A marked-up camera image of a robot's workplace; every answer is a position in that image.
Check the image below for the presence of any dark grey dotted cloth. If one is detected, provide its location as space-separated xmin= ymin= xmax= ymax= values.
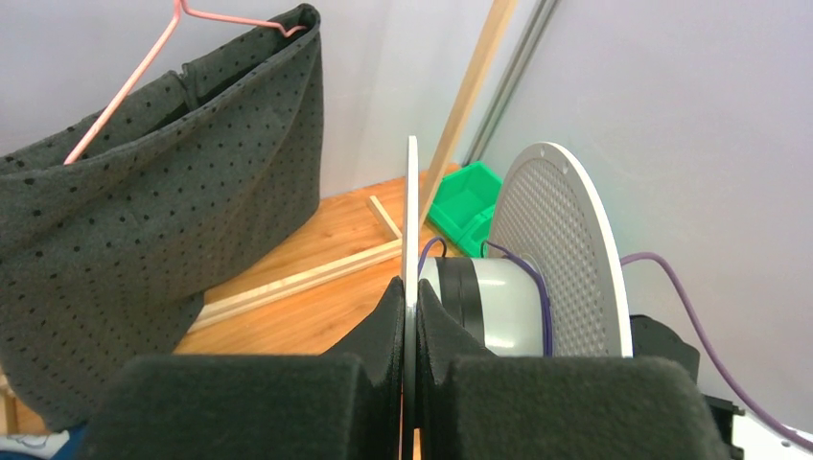
xmin=1 ymin=4 xmax=324 ymax=431

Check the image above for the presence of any grey plastic cable spool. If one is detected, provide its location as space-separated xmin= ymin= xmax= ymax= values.
xmin=401 ymin=137 xmax=633 ymax=459

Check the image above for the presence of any thin purple wire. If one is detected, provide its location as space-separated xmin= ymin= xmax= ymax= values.
xmin=416 ymin=236 xmax=555 ymax=358

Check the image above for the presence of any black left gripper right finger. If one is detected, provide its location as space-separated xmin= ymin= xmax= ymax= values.
xmin=416 ymin=282 xmax=729 ymax=459

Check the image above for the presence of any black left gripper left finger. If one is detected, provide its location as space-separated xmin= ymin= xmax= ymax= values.
xmin=79 ymin=278 xmax=405 ymax=459

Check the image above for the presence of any green plastic bin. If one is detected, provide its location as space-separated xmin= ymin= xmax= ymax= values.
xmin=429 ymin=162 xmax=502 ymax=240
xmin=452 ymin=205 xmax=495 ymax=258

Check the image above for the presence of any wooden clothes rack frame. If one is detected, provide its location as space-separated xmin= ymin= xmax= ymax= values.
xmin=0 ymin=0 xmax=521 ymax=436

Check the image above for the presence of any pink wire hanger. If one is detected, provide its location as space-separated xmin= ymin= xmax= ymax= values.
xmin=63 ymin=0 xmax=307 ymax=166

